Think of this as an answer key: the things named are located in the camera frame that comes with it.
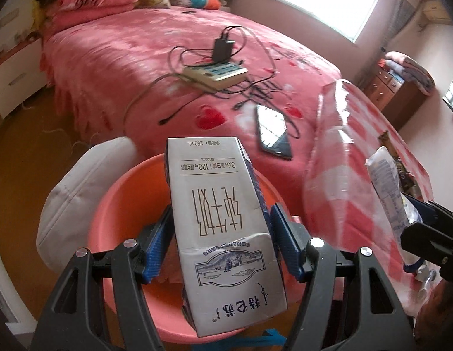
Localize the person's right forearm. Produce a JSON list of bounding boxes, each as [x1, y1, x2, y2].
[[416, 276, 453, 337]]

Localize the large white snack bag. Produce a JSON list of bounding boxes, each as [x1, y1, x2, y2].
[[364, 146, 419, 235]]

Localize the black charging cables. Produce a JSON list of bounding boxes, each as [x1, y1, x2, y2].
[[168, 25, 315, 140]]

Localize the black charger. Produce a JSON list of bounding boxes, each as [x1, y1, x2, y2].
[[212, 38, 236, 63]]

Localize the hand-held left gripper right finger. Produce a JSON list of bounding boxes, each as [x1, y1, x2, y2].
[[270, 203, 417, 351]]

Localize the brown wooden cabinet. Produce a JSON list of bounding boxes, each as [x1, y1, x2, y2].
[[363, 58, 426, 128]]

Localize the pink plastic bucket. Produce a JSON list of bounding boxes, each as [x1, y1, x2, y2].
[[85, 154, 322, 337]]

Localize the black smartphone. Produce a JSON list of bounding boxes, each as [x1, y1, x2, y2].
[[256, 104, 293, 160]]

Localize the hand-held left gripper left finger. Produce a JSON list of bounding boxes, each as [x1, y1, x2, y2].
[[36, 205, 175, 351]]

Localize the plain pink pillow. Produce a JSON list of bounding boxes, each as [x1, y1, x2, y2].
[[47, 2, 135, 30]]

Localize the pink bed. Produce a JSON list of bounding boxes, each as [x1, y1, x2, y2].
[[40, 4, 344, 176]]

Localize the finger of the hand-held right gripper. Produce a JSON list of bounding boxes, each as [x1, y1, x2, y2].
[[405, 193, 453, 229]]

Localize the white nightstand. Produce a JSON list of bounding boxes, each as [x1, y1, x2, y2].
[[0, 33, 48, 119]]

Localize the black plug cable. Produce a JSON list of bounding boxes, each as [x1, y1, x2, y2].
[[159, 95, 212, 125]]

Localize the grey patterned curtain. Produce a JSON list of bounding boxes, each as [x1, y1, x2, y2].
[[356, 0, 426, 92]]

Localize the brown snack wrapper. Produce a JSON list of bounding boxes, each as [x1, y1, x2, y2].
[[378, 133, 422, 195]]

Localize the white milk carton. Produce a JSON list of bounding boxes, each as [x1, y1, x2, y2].
[[164, 137, 288, 328]]

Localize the white power strip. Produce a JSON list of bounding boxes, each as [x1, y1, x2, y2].
[[182, 62, 249, 89]]

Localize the folded blankets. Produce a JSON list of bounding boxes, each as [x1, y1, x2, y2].
[[385, 51, 435, 94]]

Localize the grey power cord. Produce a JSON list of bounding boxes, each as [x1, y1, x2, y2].
[[122, 73, 187, 132]]

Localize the white cushion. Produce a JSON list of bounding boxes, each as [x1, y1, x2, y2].
[[36, 136, 139, 269]]

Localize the rolled patterned quilt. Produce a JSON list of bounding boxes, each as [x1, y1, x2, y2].
[[182, 0, 223, 10]]

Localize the wall air conditioner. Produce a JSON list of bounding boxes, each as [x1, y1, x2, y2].
[[420, 2, 453, 23]]

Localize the bright window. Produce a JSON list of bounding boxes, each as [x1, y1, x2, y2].
[[268, 0, 386, 42]]

